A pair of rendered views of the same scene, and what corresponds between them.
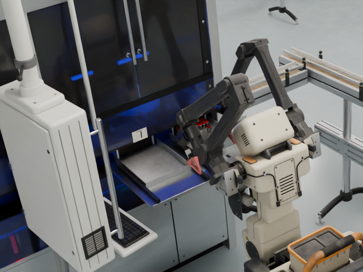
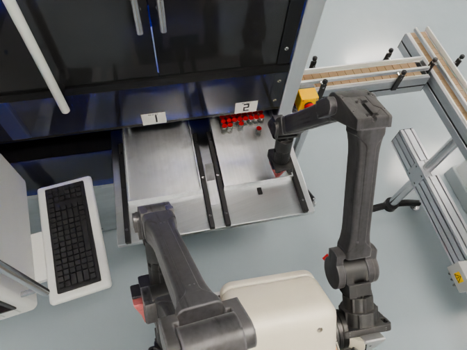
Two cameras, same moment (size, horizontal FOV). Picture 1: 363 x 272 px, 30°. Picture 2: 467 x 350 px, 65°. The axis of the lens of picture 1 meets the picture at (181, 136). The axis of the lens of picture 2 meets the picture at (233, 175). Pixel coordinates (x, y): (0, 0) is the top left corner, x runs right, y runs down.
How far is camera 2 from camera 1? 2.38 m
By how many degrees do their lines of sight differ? 31
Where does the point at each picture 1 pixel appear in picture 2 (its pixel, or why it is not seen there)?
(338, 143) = (413, 169)
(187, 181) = (185, 217)
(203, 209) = not seen: hidden behind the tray
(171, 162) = (185, 168)
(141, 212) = not seen: hidden behind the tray
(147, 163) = (157, 154)
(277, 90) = (354, 224)
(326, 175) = (384, 159)
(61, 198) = not seen: outside the picture
